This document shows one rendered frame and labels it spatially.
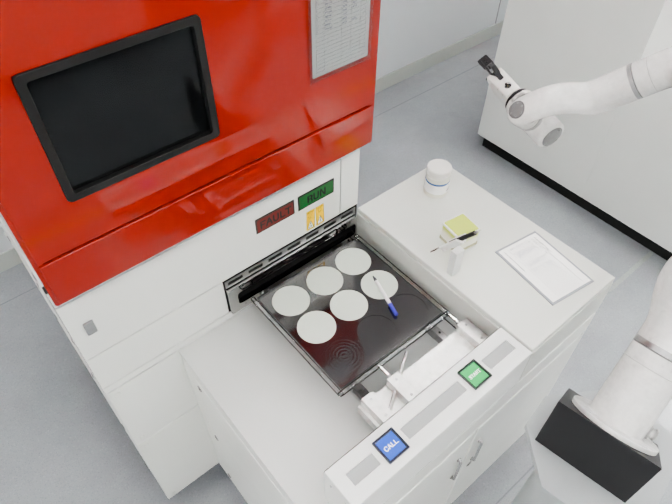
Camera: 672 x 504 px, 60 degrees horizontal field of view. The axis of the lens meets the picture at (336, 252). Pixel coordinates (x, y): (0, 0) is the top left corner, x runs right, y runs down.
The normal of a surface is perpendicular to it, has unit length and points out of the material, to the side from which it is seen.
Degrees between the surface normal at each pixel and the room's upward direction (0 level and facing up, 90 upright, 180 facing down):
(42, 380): 0
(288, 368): 0
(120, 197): 90
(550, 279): 0
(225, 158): 90
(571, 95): 32
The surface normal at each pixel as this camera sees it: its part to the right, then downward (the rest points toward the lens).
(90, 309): 0.64, 0.58
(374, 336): 0.00, -0.67
